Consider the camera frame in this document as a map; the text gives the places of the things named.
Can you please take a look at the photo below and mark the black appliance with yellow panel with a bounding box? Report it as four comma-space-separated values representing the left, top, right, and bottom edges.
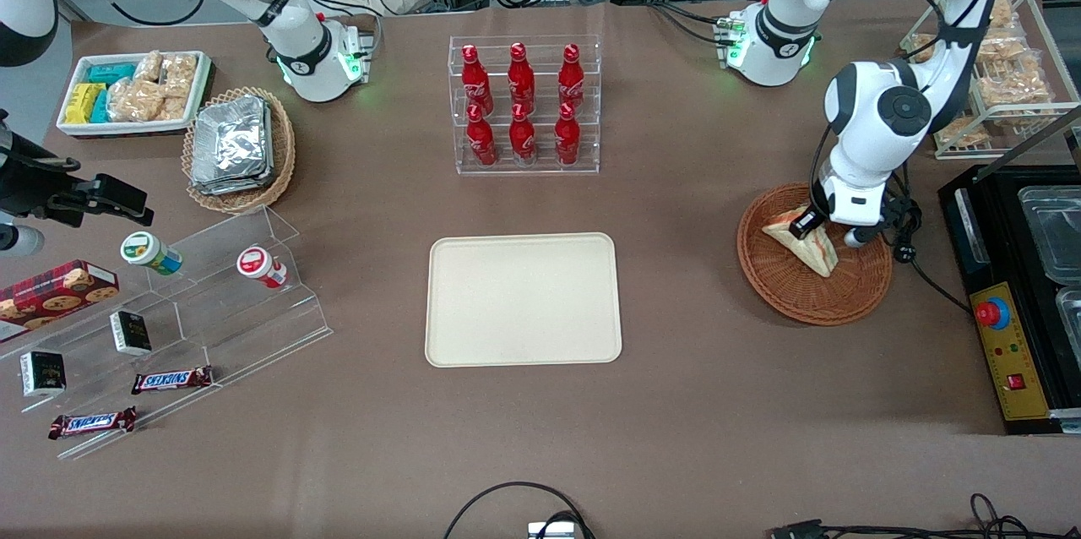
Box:
937, 161, 1081, 436

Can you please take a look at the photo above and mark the gray metal bar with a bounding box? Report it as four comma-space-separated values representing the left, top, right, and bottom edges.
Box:
982, 110, 1081, 182

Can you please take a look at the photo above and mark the small black tea box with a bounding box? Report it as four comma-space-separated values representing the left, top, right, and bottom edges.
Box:
19, 351, 67, 398
109, 310, 154, 357

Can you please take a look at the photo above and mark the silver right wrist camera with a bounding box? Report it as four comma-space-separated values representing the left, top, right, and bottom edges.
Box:
0, 221, 45, 259

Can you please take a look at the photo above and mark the white wire rack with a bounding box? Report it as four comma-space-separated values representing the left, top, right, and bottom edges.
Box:
899, 0, 1081, 161

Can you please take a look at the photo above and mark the black looped cable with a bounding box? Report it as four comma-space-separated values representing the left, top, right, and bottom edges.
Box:
443, 482, 596, 539

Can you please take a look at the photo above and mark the green label white-lid cup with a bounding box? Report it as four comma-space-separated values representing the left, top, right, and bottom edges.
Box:
120, 231, 183, 276

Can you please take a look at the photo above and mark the clear acrylic stepped stand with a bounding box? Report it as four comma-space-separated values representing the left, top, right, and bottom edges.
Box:
0, 205, 333, 461

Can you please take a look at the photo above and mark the brown wicker basket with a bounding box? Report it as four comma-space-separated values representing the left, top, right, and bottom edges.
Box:
736, 182, 894, 327

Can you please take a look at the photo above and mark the triangle sandwich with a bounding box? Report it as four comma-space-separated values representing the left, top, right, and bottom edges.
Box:
762, 205, 842, 279

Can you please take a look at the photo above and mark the red label white-lid cup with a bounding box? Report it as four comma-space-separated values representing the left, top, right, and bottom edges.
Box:
236, 246, 288, 289

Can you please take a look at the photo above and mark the yellow snack packet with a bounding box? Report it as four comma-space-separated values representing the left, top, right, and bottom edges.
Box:
65, 83, 106, 124

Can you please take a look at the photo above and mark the cream plastic tray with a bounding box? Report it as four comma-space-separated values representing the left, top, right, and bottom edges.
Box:
425, 232, 623, 368

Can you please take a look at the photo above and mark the clear plastic container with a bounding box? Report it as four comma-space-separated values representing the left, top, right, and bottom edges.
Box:
1018, 186, 1081, 285
1056, 286, 1081, 371

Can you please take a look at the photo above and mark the red cola bottle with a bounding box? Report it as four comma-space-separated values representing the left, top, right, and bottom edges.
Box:
465, 104, 499, 167
460, 45, 494, 114
509, 103, 538, 166
554, 102, 583, 166
508, 42, 537, 112
557, 43, 587, 112

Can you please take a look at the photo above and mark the black power cable with plug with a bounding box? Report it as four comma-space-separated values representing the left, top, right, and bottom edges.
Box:
878, 184, 972, 313

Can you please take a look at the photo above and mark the Snickers chocolate bar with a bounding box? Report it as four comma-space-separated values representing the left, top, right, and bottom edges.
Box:
131, 366, 215, 395
48, 406, 138, 440

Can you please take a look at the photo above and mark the red tartan cookie box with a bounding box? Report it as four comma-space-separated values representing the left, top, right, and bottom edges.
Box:
0, 259, 120, 346

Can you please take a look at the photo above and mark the light tan wicker basket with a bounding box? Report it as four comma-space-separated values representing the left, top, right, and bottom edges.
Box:
181, 86, 296, 215

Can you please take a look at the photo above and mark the clear acrylic bottle rack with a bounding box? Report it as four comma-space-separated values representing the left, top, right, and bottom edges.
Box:
448, 35, 602, 177

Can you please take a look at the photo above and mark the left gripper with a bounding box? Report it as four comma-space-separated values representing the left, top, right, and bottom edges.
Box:
788, 171, 890, 242

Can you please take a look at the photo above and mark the red emergency stop button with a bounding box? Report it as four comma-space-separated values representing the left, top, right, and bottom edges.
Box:
974, 297, 1012, 331

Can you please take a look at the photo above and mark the white rectangular snack tray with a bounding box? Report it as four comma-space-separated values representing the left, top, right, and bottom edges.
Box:
56, 50, 212, 139

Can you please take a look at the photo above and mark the black cable with connector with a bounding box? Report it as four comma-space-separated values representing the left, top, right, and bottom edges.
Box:
769, 493, 1081, 539

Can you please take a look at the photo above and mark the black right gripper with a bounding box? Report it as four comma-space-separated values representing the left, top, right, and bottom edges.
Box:
0, 110, 155, 230

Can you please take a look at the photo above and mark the silver foil container stack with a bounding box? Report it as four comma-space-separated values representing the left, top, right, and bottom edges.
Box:
189, 95, 276, 196

